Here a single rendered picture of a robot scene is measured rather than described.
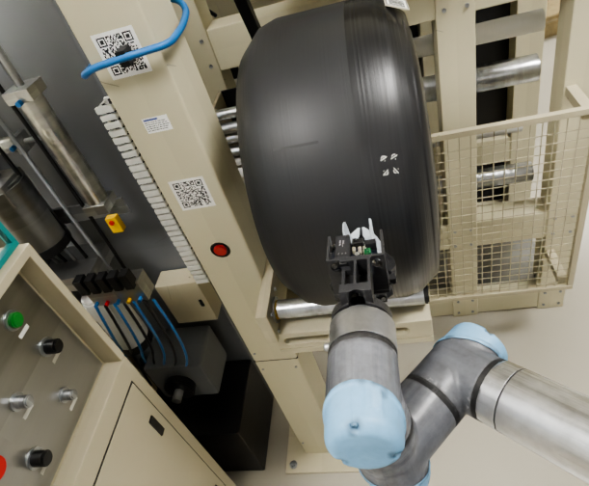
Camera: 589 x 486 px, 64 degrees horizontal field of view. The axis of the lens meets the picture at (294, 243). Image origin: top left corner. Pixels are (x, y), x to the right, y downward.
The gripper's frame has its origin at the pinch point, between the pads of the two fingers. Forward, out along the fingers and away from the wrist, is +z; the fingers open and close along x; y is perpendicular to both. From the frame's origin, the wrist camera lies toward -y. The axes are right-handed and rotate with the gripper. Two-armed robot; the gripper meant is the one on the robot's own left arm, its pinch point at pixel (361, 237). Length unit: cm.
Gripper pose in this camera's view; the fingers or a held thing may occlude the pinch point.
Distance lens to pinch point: 72.6
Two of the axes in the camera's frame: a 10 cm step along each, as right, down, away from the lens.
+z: 1.0, -6.0, 7.9
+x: -9.7, 1.3, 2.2
